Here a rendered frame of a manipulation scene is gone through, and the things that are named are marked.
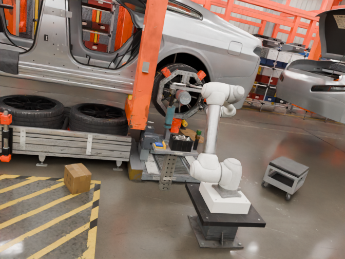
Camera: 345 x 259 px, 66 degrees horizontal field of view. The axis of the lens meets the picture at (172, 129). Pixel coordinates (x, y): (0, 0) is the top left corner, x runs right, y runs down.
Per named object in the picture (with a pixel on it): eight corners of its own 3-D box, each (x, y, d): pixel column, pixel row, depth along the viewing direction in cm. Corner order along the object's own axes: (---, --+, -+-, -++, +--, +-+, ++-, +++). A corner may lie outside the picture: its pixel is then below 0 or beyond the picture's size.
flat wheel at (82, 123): (116, 121, 354) (118, 104, 347) (136, 141, 303) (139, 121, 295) (63, 120, 318) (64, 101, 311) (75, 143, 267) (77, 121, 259)
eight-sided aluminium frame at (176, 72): (196, 118, 325) (207, 74, 308) (198, 121, 319) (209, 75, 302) (153, 113, 310) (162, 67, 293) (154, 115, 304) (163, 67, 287)
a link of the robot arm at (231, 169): (241, 191, 203) (248, 165, 196) (218, 189, 200) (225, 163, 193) (233, 181, 218) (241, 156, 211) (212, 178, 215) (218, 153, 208)
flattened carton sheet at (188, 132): (191, 130, 470) (191, 128, 469) (211, 142, 428) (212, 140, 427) (177, 130, 453) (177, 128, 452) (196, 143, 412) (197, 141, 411)
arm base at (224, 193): (246, 197, 208) (248, 190, 206) (222, 198, 199) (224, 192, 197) (233, 184, 224) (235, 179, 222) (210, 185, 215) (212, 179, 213)
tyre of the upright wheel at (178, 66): (180, 123, 351) (210, 81, 339) (185, 130, 329) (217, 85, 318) (138, 97, 325) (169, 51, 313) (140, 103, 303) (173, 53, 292)
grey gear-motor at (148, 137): (149, 148, 340) (154, 122, 329) (155, 163, 302) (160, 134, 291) (135, 146, 334) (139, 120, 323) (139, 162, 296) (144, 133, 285)
